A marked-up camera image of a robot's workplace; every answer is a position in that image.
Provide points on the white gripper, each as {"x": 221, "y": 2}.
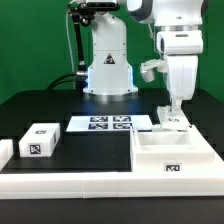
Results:
{"x": 180, "y": 50}

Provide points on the white door panel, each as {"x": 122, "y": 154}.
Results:
{"x": 173, "y": 120}
{"x": 157, "y": 128}

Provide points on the white cabinet body box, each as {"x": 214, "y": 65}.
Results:
{"x": 163, "y": 151}

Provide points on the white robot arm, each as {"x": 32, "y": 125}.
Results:
{"x": 109, "y": 74}

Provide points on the white cabinet top block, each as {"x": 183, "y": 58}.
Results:
{"x": 40, "y": 140}

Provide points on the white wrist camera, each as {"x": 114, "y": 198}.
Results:
{"x": 147, "y": 69}

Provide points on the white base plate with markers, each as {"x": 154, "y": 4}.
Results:
{"x": 109, "y": 123}

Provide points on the white U-shaped obstacle wall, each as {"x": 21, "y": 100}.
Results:
{"x": 207, "y": 182}

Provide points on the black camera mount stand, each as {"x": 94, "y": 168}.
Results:
{"x": 82, "y": 13}

